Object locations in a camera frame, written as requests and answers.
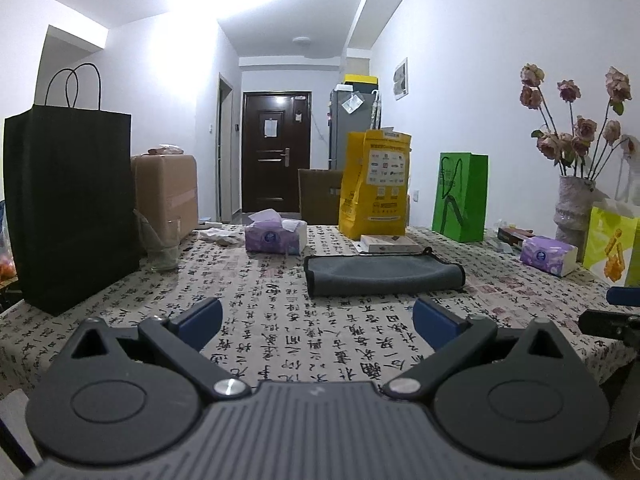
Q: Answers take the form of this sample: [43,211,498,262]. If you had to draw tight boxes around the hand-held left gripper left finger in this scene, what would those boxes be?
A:
[69,297,252,404]

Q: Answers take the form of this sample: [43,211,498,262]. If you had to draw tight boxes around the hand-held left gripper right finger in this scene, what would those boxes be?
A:
[382,297,577,404]

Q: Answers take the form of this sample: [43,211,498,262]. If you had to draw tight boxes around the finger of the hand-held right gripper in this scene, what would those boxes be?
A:
[606,287,640,306]
[579,308,640,356]

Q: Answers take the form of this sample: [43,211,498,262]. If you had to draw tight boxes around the grey towel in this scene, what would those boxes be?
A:
[303,248,467,298]

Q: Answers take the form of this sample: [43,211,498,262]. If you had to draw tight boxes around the yellow-green gift bag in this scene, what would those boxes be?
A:
[582,148,640,289]

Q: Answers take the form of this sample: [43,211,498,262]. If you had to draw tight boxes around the clear glass cup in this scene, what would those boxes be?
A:
[134,209,182,274]

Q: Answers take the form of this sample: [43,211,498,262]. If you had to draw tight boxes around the calligraphy print tablecloth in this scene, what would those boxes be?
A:
[0,222,640,413]

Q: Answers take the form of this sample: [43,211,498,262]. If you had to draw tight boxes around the crumpled white tissues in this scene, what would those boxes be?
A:
[197,226,244,247]

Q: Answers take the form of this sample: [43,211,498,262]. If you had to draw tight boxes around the purple tissue pack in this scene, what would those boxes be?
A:
[519,235,579,279]
[244,208,308,256]

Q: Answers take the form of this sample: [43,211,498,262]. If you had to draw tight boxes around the flat white box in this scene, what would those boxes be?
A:
[360,233,424,256]

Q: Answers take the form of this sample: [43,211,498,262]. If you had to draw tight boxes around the grey textured vase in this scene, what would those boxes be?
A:
[554,174,599,264]

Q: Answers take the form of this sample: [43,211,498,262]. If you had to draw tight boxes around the small dark brown box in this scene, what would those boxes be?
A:
[497,226,539,250]

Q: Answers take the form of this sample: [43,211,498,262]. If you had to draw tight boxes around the green paper bag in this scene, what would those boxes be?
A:
[432,152,490,244]

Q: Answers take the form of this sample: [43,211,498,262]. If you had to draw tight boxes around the brown cardboard box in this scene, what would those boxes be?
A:
[130,152,199,251]

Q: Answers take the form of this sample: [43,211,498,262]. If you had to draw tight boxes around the yellow printed bag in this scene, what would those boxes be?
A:
[338,129,413,240]

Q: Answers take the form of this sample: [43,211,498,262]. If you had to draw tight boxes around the dark cardboard box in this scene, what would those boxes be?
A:
[297,168,345,226]

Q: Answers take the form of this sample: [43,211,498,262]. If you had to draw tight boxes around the dark brown door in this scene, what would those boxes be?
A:
[241,91,312,215]

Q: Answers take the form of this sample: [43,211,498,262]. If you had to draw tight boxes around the black paper bag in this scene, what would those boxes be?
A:
[2,63,141,317]

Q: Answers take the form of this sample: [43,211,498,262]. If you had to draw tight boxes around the plastic bag of oranges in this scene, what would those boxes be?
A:
[0,199,19,284]

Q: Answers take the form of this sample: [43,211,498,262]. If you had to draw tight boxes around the grey refrigerator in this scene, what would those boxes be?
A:
[328,87,382,171]

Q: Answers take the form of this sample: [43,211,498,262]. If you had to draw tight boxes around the dried rose bouquet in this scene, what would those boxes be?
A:
[519,63,640,181]

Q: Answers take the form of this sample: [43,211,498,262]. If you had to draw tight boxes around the yellow and black box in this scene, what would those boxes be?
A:
[343,73,380,92]

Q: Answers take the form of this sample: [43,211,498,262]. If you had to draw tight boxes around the wall picture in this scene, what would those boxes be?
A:
[393,57,409,102]

